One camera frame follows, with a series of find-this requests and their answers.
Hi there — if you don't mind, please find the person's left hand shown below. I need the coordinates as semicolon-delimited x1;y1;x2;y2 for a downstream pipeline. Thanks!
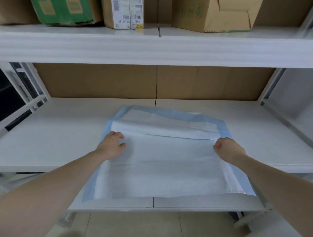
94;131;127;160

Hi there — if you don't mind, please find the person's right hand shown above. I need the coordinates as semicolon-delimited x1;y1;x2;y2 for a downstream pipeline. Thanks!
213;137;248;164

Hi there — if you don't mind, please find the blue white absorbent pad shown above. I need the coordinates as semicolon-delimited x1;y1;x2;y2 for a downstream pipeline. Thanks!
81;105;257;203

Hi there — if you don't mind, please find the person's right forearm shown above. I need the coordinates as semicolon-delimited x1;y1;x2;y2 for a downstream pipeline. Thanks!
230;156;313;237

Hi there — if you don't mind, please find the person's left forearm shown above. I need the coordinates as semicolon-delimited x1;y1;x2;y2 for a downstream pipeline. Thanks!
0;150;111;237

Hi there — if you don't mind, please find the brown cardboard back panel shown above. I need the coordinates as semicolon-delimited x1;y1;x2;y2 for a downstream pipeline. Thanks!
143;0;313;27
33;63;276;101

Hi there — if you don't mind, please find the white metal shelving rack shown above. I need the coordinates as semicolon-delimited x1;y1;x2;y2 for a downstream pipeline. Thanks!
0;23;313;237

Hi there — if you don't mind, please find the black drawer cabinet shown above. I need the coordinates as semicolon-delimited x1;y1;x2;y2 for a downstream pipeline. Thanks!
0;68;32;131

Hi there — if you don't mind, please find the tall box with white labels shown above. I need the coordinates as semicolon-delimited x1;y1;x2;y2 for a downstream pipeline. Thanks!
101;0;145;30

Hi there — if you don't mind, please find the small brown cardboard box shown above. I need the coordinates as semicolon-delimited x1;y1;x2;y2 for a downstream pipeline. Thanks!
171;0;263;33

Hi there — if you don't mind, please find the green cardboard box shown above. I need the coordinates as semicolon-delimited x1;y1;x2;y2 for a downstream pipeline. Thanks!
30;0;103;26

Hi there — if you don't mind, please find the brown box with white label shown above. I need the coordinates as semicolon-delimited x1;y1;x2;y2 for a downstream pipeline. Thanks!
0;0;41;25

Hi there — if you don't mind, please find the white window frame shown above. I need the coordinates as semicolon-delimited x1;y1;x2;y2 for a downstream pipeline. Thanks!
9;62;51;110

